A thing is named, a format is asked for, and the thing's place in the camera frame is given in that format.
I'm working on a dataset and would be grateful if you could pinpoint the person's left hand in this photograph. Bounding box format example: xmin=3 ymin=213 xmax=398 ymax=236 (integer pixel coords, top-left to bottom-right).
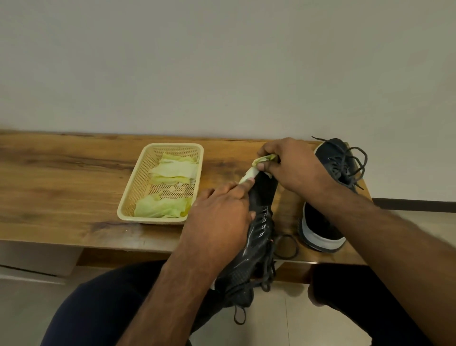
xmin=176 ymin=178 xmax=257 ymax=274

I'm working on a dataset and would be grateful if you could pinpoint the person's right hand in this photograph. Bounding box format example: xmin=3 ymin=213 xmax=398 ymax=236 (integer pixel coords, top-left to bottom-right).
xmin=256 ymin=138 xmax=339 ymax=204

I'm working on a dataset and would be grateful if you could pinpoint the grey shoelace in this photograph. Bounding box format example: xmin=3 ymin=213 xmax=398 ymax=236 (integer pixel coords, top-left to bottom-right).
xmin=312 ymin=136 xmax=368 ymax=192
xmin=233 ymin=206 xmax=300 ymax=326

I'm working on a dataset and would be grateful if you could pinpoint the dark sneaker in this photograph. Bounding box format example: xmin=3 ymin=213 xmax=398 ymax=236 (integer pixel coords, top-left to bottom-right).
xmin=210 ymin=166 xmax=279 ymax=309
xmin=297 ymin=138 xmax=368 ymax=253

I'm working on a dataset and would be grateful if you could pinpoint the person's right forearm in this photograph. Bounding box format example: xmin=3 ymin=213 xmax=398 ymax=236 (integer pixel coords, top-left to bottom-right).
xmin=313 ymin=180 xmax=456 ymax=346

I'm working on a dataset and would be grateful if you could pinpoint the person's left forearm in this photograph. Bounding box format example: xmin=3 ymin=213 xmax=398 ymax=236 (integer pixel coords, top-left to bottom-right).
xmin=117 ymin=249 xmax=223 ymax=346

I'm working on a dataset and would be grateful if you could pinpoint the cream plastic mesh basket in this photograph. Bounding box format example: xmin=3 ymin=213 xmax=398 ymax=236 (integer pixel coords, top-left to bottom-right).
xmin=116 ymin=143 xmax=205 ymax=225

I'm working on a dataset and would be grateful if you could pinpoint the dark baseboard strip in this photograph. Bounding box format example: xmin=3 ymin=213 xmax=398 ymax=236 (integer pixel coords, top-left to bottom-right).
xmin=372 ymin=198 xmax=456 ymax=213

